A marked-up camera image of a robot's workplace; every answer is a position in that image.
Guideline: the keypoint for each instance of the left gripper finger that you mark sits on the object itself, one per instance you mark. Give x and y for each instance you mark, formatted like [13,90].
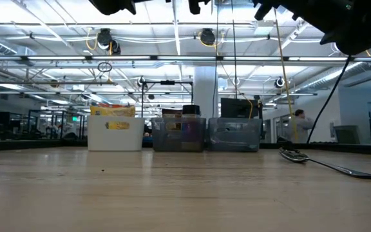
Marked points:
[195,6]

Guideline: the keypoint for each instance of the orange snack packet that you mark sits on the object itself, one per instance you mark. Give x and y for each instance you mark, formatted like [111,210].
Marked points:
[108,105]

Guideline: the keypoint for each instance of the purple-label spice jar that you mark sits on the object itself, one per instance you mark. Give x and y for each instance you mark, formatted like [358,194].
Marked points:
[191,111]

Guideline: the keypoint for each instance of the dark grey metal spoon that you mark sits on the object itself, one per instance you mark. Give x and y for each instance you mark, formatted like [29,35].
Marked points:
[293,156]

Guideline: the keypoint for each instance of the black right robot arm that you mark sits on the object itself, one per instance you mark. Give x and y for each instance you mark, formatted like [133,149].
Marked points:
[359,29]

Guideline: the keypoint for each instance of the round black ceiling device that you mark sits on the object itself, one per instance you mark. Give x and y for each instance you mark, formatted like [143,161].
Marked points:
[279,82]
[104,37]
[207,37]
[140,81]

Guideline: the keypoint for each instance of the black computer monitor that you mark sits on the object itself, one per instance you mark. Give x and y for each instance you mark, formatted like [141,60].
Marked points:
[237,108]

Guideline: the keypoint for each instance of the person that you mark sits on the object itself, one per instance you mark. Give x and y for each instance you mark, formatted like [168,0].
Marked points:
[301,127]

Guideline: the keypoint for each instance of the white plastic bin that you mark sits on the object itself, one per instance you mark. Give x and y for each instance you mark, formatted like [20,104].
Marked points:
[114,138]

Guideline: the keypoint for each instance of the grey background bin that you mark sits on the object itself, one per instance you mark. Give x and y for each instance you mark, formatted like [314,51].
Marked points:
[346,135]

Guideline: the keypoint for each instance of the grey translucent plastic bin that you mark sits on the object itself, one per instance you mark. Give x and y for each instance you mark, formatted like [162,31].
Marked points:
[169,141]
[237,138]

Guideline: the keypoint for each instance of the black frame stand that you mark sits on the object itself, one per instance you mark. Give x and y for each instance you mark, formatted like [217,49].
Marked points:
[167,83]

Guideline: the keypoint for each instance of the black aluminium table frame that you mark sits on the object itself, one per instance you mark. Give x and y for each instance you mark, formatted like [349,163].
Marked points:
[27,145]

